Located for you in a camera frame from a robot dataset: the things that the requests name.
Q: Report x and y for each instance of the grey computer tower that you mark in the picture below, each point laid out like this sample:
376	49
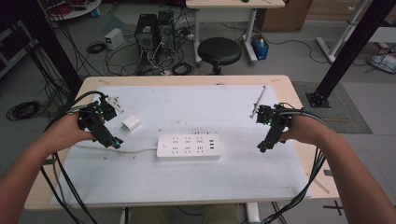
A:
166	29

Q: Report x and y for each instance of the white metal desk frame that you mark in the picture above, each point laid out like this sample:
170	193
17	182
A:
339	40

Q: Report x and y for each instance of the black computer tower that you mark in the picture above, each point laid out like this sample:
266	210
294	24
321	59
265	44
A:
146	34

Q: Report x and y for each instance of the white power supply box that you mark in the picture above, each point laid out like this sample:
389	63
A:
114	38

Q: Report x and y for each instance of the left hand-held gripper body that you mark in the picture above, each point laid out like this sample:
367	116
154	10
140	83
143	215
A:
93	116

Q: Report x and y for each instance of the person's left hand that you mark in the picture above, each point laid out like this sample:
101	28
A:
67	130

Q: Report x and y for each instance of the grey floor mat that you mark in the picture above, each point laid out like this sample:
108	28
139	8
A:
345	105

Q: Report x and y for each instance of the round white table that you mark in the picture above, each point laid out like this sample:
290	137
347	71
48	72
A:
77	11

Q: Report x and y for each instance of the person's right hand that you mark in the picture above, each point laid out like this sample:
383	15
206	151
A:
299	129

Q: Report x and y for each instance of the white table leg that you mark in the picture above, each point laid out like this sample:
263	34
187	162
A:
252	213

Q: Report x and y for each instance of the brown cardboard box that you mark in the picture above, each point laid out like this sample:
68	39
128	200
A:
285	15

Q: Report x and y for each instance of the black round stool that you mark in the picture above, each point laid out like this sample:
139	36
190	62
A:
219	50

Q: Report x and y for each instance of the white table mat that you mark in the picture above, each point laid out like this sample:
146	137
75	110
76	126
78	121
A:
193	183

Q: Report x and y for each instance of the white charger plug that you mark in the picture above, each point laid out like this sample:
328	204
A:
131	122

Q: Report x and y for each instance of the person's khaki trousers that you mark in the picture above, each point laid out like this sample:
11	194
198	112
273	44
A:
221	214

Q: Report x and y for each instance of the white power strip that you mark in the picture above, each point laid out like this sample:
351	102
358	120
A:
188	146

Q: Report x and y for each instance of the light wooden desk white legs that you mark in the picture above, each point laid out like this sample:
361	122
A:
233	3

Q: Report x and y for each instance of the black metal frame post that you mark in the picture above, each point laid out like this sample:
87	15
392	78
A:
351	49
46	40

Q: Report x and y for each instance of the clear plastic bag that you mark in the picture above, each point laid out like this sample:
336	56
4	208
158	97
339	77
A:
383	62

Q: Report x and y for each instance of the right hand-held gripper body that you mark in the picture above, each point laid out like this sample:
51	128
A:
277	119

